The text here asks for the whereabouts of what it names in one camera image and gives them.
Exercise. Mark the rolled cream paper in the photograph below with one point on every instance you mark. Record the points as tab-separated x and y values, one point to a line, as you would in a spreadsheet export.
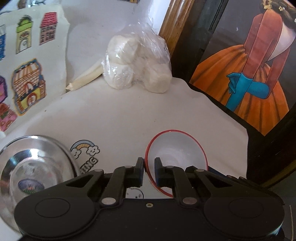
88	76

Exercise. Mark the white bowl red rim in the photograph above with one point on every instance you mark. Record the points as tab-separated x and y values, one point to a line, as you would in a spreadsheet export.
134	193
174	148

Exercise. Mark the plastic bag of white rolls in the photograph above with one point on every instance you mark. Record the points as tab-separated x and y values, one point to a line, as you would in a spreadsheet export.
137	54

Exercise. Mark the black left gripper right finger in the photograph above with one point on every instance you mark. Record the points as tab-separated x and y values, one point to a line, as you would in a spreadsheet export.
190	186

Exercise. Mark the wooden door frame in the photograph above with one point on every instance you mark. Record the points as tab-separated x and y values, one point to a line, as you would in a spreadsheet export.
174	21

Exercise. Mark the colourful houses drawing sheet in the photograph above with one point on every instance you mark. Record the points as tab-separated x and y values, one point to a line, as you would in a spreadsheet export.
33	62

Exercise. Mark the steel plate with sticker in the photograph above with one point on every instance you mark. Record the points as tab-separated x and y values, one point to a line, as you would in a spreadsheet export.
30	164

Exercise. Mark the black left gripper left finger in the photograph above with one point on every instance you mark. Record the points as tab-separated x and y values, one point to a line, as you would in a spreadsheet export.
109	189

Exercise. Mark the white printed tablecloth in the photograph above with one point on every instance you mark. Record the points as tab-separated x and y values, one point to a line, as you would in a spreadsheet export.
123	122

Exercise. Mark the girl in orange dress poster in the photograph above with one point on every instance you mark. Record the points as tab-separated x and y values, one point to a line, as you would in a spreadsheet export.
245	77

